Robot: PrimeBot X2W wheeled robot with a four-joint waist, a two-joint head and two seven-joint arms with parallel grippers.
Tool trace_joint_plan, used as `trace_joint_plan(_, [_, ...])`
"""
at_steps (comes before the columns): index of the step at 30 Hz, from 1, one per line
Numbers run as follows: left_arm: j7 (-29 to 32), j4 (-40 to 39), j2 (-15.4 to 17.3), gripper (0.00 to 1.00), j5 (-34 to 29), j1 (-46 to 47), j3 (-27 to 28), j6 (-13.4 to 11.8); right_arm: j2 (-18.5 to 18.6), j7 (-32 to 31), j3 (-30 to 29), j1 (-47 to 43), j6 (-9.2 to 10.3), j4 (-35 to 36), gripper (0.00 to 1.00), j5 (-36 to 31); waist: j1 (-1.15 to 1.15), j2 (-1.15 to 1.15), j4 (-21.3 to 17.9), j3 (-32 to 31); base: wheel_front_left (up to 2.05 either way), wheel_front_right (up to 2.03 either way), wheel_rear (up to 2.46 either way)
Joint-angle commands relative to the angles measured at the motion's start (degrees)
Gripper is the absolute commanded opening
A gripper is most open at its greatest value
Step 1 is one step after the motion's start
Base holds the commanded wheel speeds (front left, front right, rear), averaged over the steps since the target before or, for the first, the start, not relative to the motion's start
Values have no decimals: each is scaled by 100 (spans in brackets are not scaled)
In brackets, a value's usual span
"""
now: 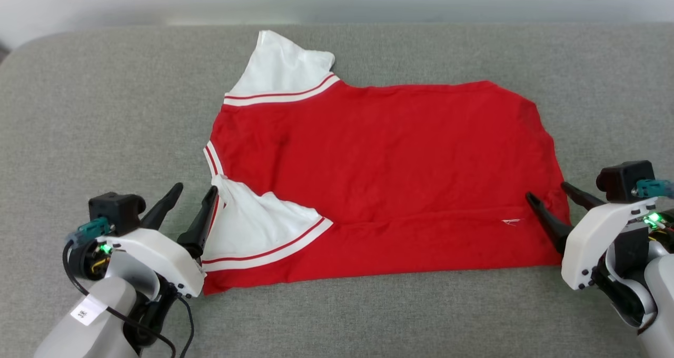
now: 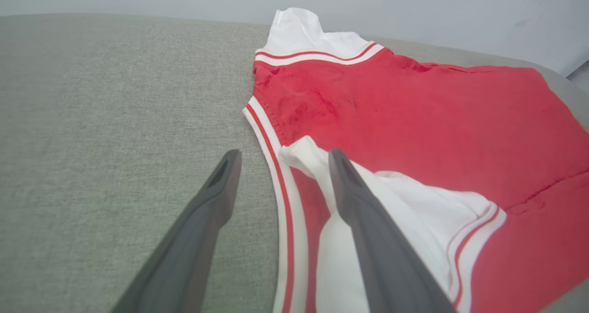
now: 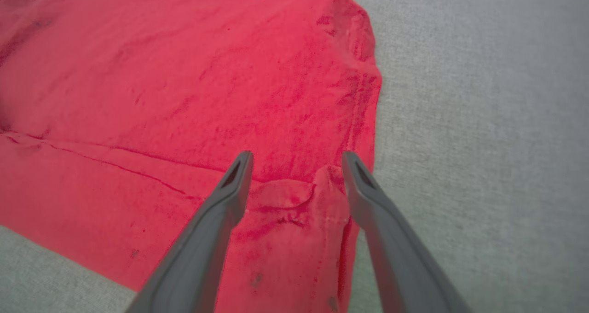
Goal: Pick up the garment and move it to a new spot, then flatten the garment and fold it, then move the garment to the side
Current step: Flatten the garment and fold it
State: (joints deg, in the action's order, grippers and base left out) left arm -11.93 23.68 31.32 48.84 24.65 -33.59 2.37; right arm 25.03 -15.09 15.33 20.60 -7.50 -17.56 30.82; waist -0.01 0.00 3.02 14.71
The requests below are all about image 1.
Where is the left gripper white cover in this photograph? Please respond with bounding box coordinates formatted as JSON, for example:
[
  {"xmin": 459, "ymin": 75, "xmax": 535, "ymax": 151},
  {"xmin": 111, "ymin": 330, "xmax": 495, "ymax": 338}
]
[{"xmin": 66, "ymin": 183, "xmax": 219, "ymax": 299}]

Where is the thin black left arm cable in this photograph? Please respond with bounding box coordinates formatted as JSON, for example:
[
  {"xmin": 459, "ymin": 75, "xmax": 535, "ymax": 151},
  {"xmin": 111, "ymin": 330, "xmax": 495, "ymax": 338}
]
[{"xmin": 62, "ymin": 241, "xmax": 195, "ymax": 358}]

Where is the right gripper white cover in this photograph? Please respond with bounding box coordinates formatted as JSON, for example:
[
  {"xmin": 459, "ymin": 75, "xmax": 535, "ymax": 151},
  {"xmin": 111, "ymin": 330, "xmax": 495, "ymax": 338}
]
[{"xmin": 526, "ymin": 182, "xmax": 659, "ymax": 291}]

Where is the teal left camera cable connector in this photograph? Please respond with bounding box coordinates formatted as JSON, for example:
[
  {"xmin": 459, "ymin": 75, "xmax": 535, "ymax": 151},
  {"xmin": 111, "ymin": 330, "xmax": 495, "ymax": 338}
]
[{"xmin": 67, "ymin": 217, "xmax": 112, "ymax": 245}]

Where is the red and white shirt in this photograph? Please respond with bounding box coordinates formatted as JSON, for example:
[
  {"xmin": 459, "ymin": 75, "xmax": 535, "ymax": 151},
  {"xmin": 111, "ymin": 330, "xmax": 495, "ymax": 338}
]
[{"xmin": 202, "ymin": 30, "xmax": 572, "ymax": 296}]

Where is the teal right camera cable connector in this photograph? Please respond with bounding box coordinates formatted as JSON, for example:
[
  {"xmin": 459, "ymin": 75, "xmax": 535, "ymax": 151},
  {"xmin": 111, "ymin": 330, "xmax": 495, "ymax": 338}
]
[{"xmin": 633, "ymin": 179, "xmax": 674, "ymax": 199}]

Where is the grey fabric sofa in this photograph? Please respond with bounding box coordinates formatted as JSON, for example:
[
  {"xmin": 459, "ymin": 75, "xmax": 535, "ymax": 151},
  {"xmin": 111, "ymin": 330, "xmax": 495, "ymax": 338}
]
[{"xmin": 0, "ymin": 24, "xmax": 674, "ymax": 358}]

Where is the teal camera cable connector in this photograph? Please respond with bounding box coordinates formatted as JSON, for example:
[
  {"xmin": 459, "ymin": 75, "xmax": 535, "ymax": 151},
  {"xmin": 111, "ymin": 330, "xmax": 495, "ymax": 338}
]
[
  {"xmin": 67, "ymin": 217, "xmax": 112, "ymax": 245},
  {"xmin": 633, "ymin": 179, "xmax": 674, "ymax": 199}
]

